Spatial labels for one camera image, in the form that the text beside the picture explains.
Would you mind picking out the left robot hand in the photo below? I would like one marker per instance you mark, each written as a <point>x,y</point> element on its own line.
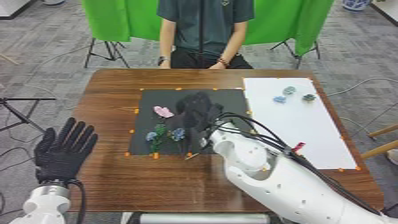
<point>63,153</point>

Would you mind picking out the white sheet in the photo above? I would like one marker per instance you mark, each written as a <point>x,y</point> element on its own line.
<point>295,133</point>

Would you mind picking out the black tripod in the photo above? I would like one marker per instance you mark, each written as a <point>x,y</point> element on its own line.
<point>18,115</point>

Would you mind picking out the person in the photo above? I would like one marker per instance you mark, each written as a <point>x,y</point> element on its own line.
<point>178,20</point>

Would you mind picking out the dark teal flower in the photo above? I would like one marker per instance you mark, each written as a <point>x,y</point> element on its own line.
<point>310,97</point>

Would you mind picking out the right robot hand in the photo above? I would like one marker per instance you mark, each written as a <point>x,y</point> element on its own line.
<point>192,113</point>

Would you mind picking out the light blue flower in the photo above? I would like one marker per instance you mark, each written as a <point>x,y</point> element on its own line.
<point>279,99</point>

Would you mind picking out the pink flower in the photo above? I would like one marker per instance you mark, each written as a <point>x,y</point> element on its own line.
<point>162,112</point>

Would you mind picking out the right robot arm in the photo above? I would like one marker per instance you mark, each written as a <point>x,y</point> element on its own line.
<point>278,186</point>

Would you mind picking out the green sprig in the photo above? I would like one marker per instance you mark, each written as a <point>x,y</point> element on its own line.
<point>160,130</point>

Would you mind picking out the dark mat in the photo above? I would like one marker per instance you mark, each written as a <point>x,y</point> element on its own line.
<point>148,100</point>

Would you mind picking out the grey teal flower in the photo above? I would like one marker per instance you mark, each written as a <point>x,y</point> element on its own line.
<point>288,90</point>

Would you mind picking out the pale grey bar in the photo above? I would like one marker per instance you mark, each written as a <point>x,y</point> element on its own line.
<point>201,219</point>

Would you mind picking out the blue white vase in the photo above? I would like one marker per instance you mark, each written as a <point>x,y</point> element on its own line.
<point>356,4</point>

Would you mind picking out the pale wooden leg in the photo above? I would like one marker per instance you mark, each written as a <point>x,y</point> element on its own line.
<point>383,149</point>
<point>384,130</point>

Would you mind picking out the black backdrop stand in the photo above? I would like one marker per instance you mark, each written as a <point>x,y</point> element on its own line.
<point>299,53</point>
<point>111,50</point>

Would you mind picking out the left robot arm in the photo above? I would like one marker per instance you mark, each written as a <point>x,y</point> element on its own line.
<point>45,203</point>

